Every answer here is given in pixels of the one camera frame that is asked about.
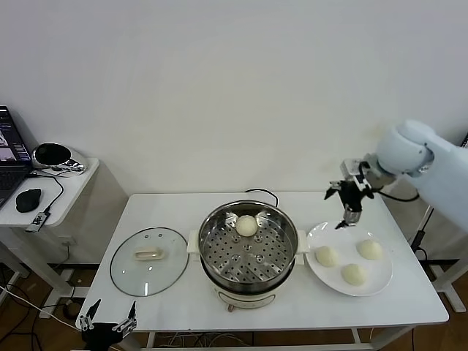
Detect white main table frame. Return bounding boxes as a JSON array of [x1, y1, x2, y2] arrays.
[[138, 327, 418, 351]]

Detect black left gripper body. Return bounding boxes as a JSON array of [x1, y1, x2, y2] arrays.
[[80, 322, 127, 351]]

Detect stainless steel steamer basket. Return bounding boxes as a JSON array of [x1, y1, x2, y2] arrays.
[[199, 199, 301, 290]]

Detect glass lid with cream handle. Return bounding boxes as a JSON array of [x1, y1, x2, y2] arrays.
[[110, 226, 191, 298]]

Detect shiny chrome helmet object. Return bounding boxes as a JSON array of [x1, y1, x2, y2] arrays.
[[31, 142, 90, 178]]

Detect white laptop cable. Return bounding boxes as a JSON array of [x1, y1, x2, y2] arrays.
[[420, 205, 434, 235]]

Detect white floor cable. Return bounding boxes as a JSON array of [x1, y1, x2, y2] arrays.
[[0, 284, 80, 332]]

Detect black power adapter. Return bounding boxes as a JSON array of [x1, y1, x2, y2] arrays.
[[411, 232, 427, 254]]

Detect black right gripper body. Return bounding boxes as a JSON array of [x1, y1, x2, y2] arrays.
[[339, 178, 366, 213]]

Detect grey usb hub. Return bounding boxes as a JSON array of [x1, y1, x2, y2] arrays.
[[25, 210, 51, 233]]

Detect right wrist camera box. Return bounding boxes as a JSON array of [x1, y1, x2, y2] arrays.
[[339, 157, 370, 183]]

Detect round brown floor object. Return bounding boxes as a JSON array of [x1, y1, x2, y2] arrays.
[[62, 300, 83, 320]]

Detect black cooker power cable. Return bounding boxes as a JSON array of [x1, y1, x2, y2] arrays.
[[244, 188, 281, 208]]

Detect white steamed baozi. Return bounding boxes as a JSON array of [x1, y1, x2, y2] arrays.
[[235, 214, 258, 238], [340, 263, 368, 287], [356, 239, 384, 261], [314, 245, 340, 268]]

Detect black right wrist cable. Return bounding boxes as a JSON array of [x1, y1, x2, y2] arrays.
[[380, 189, 420, 203]]

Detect black usb hub cable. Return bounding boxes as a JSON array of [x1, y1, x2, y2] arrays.
[[27, 171, 65, 213]]

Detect white round plate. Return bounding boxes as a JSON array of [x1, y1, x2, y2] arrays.
[[306, 220, 395, 298]]

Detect black computer mouse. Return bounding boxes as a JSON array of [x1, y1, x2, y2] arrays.
[[15, 187, 43, 213]]

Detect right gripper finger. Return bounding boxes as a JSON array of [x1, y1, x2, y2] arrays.
[[324, 181, 343, 200], [336, 206, 361, 230]]

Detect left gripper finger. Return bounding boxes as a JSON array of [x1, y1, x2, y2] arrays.
[[78, 299, 102, 330], [113, 301, 138, 334]]

